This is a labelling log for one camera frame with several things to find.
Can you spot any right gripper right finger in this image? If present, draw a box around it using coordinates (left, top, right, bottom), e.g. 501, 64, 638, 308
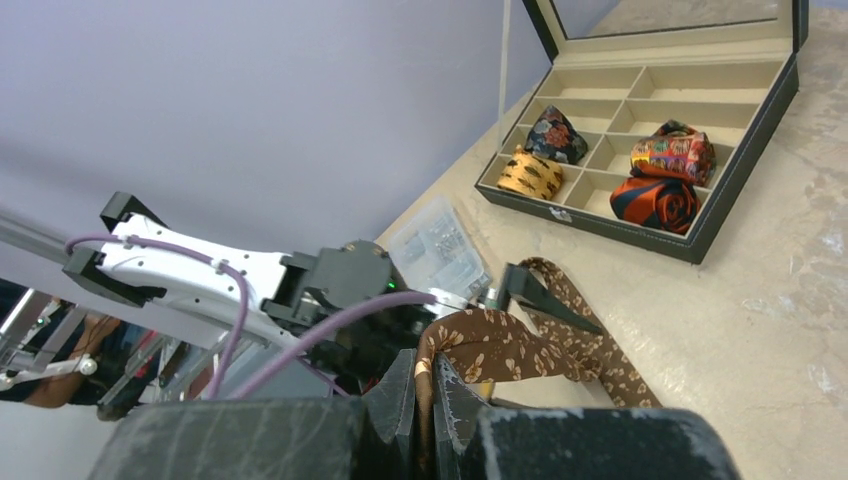
433, 353, 488, 480

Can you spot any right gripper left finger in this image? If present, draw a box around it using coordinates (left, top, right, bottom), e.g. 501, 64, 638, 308
364, 349, 417, 479

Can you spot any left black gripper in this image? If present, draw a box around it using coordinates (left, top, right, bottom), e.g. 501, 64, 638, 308
297, 263, 604, 396

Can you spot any brown floral tie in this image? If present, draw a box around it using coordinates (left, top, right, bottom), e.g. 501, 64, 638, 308
414, 257, 662, 479

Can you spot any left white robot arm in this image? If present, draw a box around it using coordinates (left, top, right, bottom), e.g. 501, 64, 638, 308
63, 192, 470, 385

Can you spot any clear plastic screw box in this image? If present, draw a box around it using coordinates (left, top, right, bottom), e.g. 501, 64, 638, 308
387, 196, 492, 300

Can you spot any yellow patterned rolled tie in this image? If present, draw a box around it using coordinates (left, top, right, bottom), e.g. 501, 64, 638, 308
495, 146, 565, 200

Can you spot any dark floral rolled tie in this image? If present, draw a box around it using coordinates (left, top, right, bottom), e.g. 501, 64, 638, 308
524, 105, 589, 165

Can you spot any orange navy rolled tie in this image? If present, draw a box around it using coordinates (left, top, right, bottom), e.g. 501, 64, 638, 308
609, 177, 701, 235

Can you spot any multicolour patterned rolled tie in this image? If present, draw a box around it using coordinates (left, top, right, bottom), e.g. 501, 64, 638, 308
630, 120, 716, 187

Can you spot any black tie display box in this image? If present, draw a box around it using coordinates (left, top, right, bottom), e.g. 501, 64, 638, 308
476, 1, 809, 264

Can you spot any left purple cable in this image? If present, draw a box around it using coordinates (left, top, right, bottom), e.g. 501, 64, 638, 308
63, 233, 440, 401

